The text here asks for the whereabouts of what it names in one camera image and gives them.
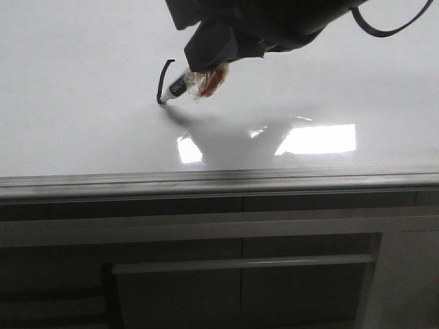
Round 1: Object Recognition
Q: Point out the white whiteboard with aluminium frame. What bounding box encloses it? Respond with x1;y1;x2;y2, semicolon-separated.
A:
1;1;438;204

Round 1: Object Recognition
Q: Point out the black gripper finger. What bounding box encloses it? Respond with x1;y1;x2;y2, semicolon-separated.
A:
185;21;266;72

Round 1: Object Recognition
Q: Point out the white black whiteboard marker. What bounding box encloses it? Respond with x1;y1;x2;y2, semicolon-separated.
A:
158;69;192;104

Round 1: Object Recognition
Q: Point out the red magnet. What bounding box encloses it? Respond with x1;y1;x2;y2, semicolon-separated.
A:
184;62;229;102

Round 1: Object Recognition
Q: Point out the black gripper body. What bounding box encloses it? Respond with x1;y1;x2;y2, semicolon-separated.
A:
166;1;364;49

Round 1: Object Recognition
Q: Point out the grey metal frame structure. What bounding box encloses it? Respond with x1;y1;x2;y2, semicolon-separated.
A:
1;189;438;328

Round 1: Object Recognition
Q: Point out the black cable loop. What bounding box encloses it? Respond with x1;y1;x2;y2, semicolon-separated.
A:
349;0;434;38

